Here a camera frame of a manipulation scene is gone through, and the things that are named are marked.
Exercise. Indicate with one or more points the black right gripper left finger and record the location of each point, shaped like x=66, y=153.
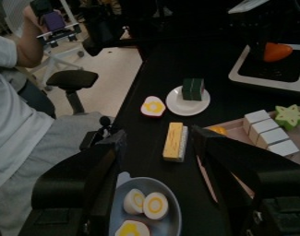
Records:
x=70, y=187

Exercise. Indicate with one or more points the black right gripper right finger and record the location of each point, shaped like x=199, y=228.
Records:
x=254, y=175

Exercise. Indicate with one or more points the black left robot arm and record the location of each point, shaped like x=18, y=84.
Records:
x=258, y=27

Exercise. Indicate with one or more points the person's bare forearm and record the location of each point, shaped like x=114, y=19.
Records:
x=28, y=46

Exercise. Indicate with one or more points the grey-blue toy pan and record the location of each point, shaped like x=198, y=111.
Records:
x=163, y=226

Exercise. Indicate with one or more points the orange toy carrot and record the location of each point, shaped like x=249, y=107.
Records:
x=277, y=51

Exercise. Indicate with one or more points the white toy cube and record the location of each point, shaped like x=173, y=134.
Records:
x=254, y=117
x=273, y=137
x=264, y=127
x=284, y=148

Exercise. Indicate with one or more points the pink wooden tray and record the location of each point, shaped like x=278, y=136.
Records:
x=242, y=135

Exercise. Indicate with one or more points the person's leg grey trousers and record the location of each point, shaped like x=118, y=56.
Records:
x=36, y=153

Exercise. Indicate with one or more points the boiled egg half toy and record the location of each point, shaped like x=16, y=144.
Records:
x=155, y=206
x=133, y=201

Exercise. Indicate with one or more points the small orange toy piece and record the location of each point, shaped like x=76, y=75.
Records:
x=217, y=130

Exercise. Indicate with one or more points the small black clamp device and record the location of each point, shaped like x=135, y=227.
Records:
x=99, y=132

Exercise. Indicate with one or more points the fried egg toy white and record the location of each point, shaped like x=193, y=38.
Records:
x=131, y=229

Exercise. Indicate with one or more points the green star fruit toy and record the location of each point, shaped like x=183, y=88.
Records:
x=290, y=116

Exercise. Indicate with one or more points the yellow white rectangular toy block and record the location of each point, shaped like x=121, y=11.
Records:
x=173, y=141

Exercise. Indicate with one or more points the small white round plate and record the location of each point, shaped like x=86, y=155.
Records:
x=185, y=107

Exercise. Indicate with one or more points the person's torso white shirt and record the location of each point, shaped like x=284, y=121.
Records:
x=7, y=110

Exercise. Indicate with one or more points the green striped toy block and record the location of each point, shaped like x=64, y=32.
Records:
x=193, y=89

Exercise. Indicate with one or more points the fried egg toy red-edged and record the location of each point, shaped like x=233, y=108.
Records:
x=153, y=106

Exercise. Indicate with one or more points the white-rimmed black square tray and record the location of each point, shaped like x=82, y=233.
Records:
x=274, y=72

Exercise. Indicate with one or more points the black office chair armrest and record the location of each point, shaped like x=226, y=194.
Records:
x=71, y=79

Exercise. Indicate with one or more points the black office chair back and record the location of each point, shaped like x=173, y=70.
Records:
x=102, y=24

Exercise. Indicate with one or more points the white frame stand purple pad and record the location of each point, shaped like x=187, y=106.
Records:
x=56, y=27

